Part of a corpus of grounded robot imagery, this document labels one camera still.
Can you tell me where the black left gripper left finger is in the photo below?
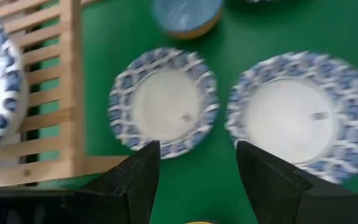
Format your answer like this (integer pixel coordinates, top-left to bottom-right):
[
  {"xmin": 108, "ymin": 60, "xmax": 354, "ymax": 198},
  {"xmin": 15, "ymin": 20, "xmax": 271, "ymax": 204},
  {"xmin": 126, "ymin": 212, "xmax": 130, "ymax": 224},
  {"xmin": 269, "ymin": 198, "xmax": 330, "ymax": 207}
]
[{"xmin": 73, "ymin": 140, "xmax": 162, "ymax": 224}]

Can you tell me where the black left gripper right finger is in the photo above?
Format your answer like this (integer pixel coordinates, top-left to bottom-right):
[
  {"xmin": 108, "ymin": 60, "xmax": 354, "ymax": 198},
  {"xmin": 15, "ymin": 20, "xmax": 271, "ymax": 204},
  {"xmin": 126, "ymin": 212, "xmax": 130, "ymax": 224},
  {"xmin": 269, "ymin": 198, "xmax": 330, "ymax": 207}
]
[{"xmin": 236, "ymin": 141, "xmax": 314, "ymax": 224}]

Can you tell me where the teal patterned ceramic bowl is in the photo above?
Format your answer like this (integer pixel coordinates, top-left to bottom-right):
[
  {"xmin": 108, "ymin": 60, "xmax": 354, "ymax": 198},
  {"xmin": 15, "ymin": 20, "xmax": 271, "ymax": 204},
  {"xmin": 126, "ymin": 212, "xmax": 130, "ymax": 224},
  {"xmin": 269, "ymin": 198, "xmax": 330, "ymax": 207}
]
[{"xmin": 151, "ymin": 0, "xmax": 223, "ymax": 40}]

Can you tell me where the wooden slatted shelf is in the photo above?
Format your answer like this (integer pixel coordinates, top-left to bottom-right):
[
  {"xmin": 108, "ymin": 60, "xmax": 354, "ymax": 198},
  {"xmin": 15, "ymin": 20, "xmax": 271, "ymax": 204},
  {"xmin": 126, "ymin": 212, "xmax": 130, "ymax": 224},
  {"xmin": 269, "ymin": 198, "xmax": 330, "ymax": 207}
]
[{"xmin": 0, "ymin": 0, "xmax": 129, "ymax": 190}]

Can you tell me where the green table mat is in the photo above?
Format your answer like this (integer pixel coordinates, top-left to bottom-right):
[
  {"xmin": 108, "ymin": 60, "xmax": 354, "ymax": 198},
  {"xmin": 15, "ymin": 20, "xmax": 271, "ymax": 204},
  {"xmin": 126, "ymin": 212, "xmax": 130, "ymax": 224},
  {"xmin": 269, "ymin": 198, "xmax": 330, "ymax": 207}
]
[{"xmin": 37, "ymin": 0, "xmax": 358, "ymax": 224}]

